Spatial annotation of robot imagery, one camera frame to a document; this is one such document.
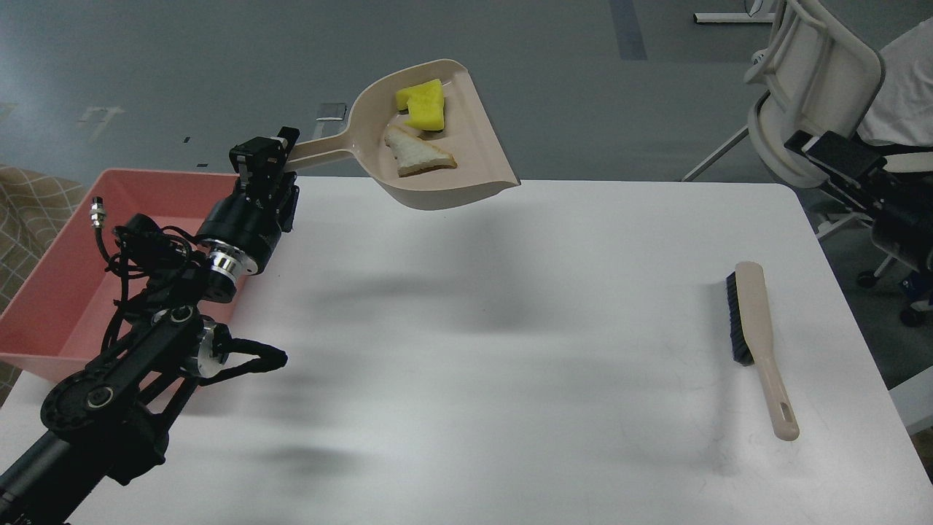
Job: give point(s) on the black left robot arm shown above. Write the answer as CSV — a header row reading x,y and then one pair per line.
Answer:
x,y
111,419

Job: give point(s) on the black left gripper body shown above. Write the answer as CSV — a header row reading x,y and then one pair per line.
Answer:
x,y
253,219

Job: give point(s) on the yellow sponge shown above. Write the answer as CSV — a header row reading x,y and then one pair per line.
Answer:
x,y
424,105

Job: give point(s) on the white office chair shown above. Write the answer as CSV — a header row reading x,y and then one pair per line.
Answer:
x,y
819,77

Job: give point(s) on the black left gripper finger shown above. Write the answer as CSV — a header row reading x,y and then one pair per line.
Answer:
x,y
287,138
259,165

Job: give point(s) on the beige patterned cloth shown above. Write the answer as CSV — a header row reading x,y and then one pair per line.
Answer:
x,y
38,231

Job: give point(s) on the beige plastic dustpan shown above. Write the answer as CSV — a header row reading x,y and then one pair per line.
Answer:
x,y
482,170

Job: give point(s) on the beige hand brush black bristles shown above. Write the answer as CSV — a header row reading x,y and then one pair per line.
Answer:
x,y
752,337

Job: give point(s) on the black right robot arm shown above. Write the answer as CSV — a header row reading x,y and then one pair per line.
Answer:
x,y
899,204

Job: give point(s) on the pink plastic bin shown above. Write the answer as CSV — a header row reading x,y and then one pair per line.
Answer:
x,y
181,199

